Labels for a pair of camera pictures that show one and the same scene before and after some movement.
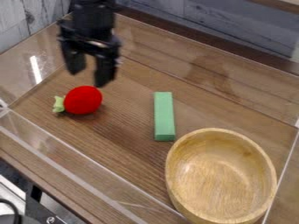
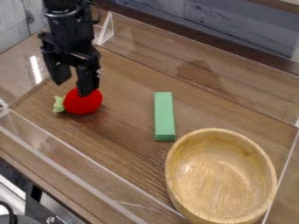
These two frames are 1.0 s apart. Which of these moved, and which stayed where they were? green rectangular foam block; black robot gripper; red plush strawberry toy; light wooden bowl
Moved: black robot gripper
Stayed: green rectangular foam block; light wooden bowl; red plush strawberry toy
